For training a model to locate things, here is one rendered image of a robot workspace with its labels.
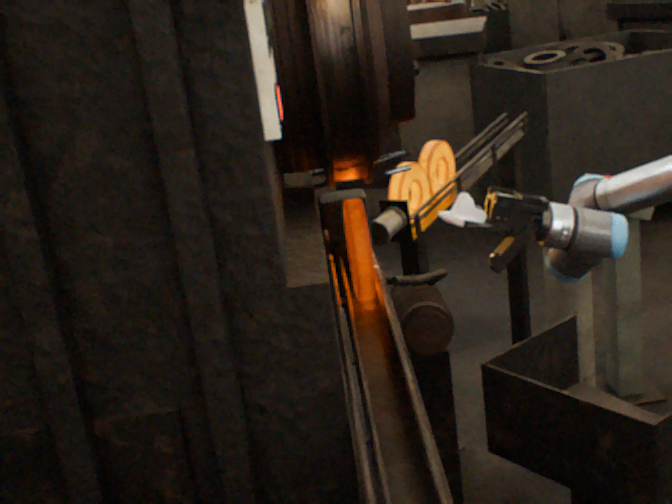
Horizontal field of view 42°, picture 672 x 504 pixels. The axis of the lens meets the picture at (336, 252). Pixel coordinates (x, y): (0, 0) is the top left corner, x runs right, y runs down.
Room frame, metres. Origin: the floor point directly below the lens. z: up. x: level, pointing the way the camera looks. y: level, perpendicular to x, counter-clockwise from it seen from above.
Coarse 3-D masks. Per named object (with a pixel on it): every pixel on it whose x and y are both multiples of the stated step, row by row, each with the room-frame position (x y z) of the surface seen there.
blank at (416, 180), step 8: (416, 168) 2.05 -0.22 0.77; (392, 176) 2.01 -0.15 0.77; (400, 176) 2.00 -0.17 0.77; (408, 176) 2.01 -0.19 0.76; (416, 176) 2.05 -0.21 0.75; (424, 176) 2.08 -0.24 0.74; (392, 184) 2.00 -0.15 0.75; (400, 184) 1.98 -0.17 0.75; (408, 184) 2.01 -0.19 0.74; (416, 184) 2.06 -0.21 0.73; (424, 184) 2.08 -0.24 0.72; (392, 192) 1.99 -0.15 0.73; (400, 192) 1.98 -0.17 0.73; (408, 192) 2.01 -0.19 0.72; (416, 192) 2.07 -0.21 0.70; (424, 192) 2.07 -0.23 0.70; (408, 200) 2.00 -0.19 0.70; (416, 200) 2.06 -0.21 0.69; (424, 200) 2.07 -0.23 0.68; (416, 208) 2.04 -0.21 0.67
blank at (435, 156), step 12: (432, 144) 2.15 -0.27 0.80; (444, 144) 2.19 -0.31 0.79; (420, 156) 2.13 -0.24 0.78; (432, 156) 2.12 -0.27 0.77; (444, 156) 2.18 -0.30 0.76; (432, 168) 2.12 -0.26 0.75; (444, 168) 2.20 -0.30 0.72; (432, 180) 2.11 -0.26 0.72; (444, 180) 2.18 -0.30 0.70; (432, 192) 2.11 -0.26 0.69; (444, 192) 2.16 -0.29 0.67
